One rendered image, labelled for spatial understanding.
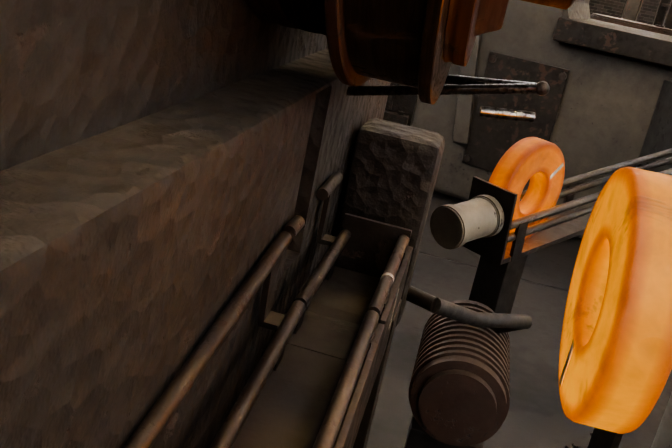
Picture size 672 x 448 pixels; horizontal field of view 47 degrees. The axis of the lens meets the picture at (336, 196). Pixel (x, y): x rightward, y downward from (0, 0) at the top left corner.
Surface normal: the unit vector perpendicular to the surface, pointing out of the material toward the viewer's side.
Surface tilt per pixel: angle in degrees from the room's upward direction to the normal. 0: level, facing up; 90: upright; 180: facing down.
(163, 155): 0
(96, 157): 0
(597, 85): 90
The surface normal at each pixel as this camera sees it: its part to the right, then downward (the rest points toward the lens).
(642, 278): -0.08, -0.24
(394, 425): 0.19, -0.93
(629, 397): -0.24, 0.58
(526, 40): -0.44, 0.20
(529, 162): 0.66, 0.35
